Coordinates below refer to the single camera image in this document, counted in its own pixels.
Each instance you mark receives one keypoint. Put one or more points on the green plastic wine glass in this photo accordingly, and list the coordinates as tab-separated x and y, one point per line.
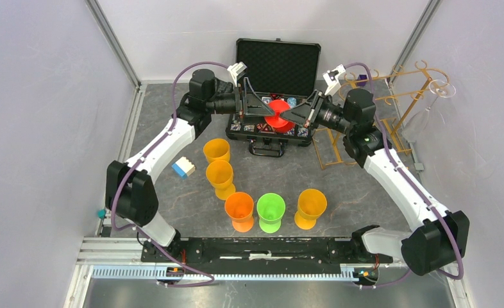
270	208

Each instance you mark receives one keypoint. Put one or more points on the yellow wine glass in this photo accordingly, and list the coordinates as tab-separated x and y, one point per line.
217	149
311	205
220	175

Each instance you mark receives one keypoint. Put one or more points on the gold wine glass rack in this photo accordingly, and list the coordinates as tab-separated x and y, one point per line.
402	102

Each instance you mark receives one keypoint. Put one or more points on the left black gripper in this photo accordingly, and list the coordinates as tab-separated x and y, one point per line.
254	110

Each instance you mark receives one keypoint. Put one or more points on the yellow wine glass right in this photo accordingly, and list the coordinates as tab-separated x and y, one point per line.
311	205

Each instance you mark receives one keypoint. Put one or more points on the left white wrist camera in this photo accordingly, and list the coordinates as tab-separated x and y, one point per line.
236	71

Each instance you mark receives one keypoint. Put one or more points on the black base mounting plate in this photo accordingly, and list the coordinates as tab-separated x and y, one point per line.
270	255

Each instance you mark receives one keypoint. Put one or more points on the purple small block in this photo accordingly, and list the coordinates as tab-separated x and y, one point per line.
362	80

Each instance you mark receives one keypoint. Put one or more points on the black poker chip case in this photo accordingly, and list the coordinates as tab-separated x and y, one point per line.
276	70

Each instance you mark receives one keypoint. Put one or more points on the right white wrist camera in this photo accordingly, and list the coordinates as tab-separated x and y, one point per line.
331	78

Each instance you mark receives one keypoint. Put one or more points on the red plastic wine glass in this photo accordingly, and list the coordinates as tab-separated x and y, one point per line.
276	122

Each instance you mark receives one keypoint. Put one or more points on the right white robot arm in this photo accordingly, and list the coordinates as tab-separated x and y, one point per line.
437	237

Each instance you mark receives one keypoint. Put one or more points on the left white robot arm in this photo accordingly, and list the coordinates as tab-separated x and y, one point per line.
130	186

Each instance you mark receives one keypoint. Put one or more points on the yellow wine glass back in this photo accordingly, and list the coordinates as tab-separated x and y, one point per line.
217	149

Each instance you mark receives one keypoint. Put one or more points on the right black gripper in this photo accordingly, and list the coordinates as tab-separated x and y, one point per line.
302	114

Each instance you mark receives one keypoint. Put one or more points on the orange plastic wine glass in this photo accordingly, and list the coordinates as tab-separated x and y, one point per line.
239	207

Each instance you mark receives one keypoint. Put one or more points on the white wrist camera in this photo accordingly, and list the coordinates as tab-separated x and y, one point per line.
331	78
236	71

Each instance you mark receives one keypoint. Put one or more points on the yellow wine glass middle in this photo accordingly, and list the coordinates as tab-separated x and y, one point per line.
220	175

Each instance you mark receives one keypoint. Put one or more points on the blue white toy brick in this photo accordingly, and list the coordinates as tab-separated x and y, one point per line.
183	167

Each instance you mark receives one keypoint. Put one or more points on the teal small object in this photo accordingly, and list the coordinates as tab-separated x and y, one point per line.
101	213

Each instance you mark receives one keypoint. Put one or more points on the clear wine glass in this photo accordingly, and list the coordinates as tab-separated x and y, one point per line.
437	90

